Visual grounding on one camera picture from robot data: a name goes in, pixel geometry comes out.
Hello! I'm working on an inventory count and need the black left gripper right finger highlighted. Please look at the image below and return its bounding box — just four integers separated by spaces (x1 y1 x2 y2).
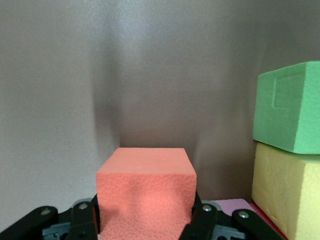
179 193 283 240

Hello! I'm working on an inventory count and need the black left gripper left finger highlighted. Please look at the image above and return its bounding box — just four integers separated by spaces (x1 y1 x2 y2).
0 194 101 240

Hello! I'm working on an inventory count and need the pink foam cube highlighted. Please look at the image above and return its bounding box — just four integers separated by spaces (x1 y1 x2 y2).
213 198 253 218

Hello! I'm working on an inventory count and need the orange foam cube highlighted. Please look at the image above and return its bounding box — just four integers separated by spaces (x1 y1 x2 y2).
96 147 197 240

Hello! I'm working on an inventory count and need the yellow foam cube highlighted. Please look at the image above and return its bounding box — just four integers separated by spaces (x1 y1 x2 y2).
251 142 320 240

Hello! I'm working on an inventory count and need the green foam cube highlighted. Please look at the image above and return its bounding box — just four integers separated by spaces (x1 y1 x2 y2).
252 60 320 155

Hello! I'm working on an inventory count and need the brown table cover sheet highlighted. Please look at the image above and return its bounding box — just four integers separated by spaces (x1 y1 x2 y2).
0 0 320 226

